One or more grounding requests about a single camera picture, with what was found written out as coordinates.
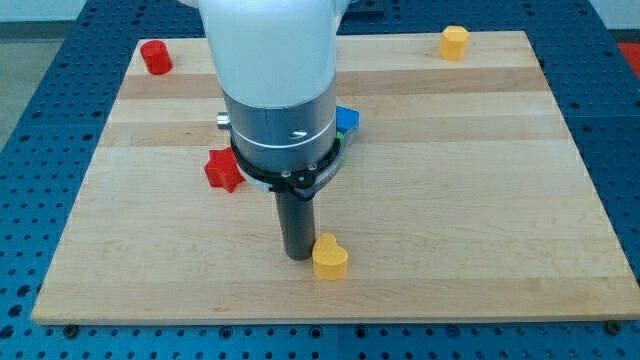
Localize red cylinder block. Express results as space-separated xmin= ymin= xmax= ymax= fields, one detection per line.
xmin=140 ymin=40 xmax=173 ymax=75

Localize wooden board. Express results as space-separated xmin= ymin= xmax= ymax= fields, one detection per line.
xmin=32 ymin=31 xmax=639 ymax=325

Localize blue block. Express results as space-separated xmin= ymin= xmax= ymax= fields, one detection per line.
xmin=336 ymin=106 xmax=360 ymax=134

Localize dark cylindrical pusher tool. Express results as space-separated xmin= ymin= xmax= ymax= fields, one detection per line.
xmin=275 ymin=193 xmax=316 ymax=261

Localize yellow hexagon block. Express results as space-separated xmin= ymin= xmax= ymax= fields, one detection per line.
xmin=438 ymin=25 xmax=470 ymax=61

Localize yellow heart block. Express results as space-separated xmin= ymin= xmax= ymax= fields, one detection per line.
xmin=312 ymin=233 xmax=349 ymax=280

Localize red star block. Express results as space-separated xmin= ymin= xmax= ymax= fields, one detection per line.
xmin=204 ymin=147 xmax=245 ymax=193

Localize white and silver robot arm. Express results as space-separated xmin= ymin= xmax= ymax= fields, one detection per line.
xmin=189 ymin=0 xmax=351 ymax=201

